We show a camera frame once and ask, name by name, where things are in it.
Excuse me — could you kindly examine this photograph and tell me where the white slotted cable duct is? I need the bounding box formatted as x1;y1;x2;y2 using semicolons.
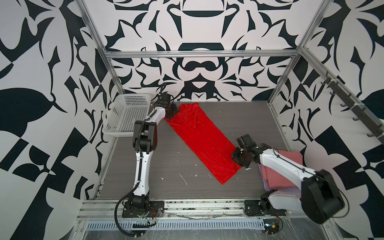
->
87;219;265;231

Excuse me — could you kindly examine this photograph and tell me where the folded lavender t-shirt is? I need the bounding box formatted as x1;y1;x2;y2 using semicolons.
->
259;165;298;192

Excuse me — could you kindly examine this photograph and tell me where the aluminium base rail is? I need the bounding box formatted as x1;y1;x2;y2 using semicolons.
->
76;197;332;221

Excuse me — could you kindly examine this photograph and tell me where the black corrugated cable conduit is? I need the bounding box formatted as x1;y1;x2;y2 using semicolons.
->
113;85;169;238

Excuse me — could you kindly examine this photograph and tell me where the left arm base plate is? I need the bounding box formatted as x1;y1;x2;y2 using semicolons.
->
122;201;165;218

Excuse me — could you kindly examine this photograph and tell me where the wall hook rail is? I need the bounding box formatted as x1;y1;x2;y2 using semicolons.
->
321;76;384;145

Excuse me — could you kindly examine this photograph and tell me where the folded pink t-shirt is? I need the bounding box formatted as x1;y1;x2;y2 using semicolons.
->
259;150;303;191

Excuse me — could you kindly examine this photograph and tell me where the aluminium frame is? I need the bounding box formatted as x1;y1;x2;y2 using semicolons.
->
74;0;384;145

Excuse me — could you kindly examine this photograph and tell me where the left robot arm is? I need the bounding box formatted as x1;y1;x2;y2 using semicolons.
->
129;93;179;211

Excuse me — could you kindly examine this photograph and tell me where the red t-shirt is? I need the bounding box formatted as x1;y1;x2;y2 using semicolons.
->
167;103;241;185

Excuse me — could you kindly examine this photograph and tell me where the white plastic basket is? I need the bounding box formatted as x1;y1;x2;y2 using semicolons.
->
102;93;152;138

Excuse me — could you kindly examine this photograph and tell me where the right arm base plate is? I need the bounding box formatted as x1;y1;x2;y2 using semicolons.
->
244;200;286;217

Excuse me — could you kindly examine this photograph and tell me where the small green-lit circuit board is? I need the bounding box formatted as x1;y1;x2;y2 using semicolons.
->
263;218;284;235

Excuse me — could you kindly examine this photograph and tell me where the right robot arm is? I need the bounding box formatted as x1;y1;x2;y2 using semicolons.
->
232;135;350;224

